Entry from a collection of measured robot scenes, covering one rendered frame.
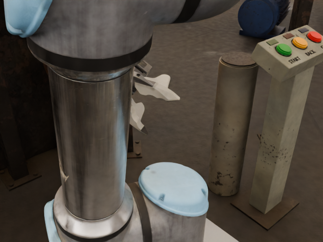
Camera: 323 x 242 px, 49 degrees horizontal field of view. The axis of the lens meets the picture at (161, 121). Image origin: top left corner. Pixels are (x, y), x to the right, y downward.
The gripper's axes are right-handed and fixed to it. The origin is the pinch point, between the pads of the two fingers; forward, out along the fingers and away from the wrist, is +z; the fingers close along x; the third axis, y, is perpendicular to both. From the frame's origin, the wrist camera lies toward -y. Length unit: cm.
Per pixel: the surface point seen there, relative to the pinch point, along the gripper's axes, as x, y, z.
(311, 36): -11, 49, 19
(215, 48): 98, 168, 9
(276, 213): 35, 30, 54
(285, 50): -10.1, 35.4, 14.3
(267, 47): -7.8, 34.9, 10.5
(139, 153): 69, 37, 6
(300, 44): -10.5, 41.9, 17.1
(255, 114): 58, 92, 42
